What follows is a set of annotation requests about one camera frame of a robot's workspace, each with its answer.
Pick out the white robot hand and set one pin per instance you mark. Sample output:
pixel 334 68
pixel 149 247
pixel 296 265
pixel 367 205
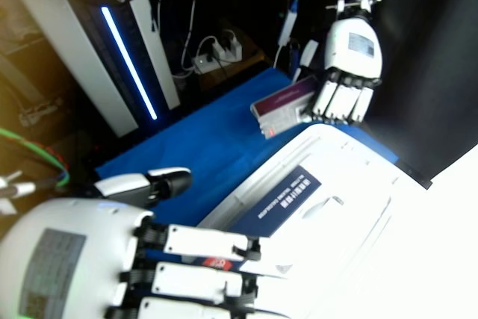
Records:
pixel 354 61
pixel 101 244

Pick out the small dark purple box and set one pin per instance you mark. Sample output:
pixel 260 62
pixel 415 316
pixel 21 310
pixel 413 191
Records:
pixel 280 106

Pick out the white and navy calculator box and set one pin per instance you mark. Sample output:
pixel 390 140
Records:
pixel 276 199

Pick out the white plastic lid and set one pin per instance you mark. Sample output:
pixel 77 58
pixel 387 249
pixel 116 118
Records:
pixel 354 169

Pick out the white adapter plug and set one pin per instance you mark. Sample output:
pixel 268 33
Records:
pixel 288 25

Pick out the black backdrop sheet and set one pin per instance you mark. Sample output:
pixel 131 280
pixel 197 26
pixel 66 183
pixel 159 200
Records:
pixel 429 72

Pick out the blue cloth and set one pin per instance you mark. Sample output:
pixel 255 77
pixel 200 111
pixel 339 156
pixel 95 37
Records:
pixel 209 147

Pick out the white power strip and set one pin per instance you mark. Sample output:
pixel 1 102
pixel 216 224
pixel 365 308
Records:
pixel 209 61

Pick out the white computer tower, blue light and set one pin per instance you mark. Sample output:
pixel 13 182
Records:
pixel 74 46

